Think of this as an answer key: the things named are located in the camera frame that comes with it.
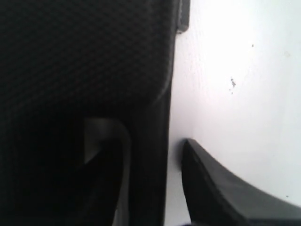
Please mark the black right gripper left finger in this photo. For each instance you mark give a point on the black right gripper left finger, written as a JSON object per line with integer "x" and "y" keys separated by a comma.
{"x": 91, "y": 194}

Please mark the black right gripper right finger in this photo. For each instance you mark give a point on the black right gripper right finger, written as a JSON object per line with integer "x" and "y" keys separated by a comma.
{"x": 217, "y": 197}

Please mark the black plastic tool case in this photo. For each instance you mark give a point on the black plastic tool case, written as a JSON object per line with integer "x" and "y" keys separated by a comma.
{"x": 72, "y": 74}

